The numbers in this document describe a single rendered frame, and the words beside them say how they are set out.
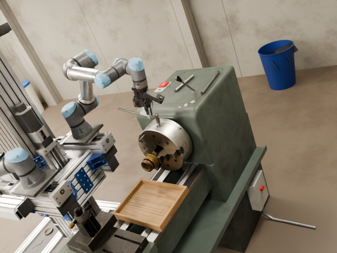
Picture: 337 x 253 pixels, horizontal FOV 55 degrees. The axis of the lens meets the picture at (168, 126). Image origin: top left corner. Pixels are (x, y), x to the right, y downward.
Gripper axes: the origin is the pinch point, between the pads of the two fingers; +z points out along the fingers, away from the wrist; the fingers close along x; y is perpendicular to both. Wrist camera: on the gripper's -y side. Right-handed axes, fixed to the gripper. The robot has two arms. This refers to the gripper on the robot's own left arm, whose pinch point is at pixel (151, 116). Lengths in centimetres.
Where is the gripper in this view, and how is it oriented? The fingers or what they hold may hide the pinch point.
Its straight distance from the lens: 185.1
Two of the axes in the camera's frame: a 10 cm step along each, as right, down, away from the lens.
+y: -9.5, -0.6, 3.1
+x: -2.7, 6.2, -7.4
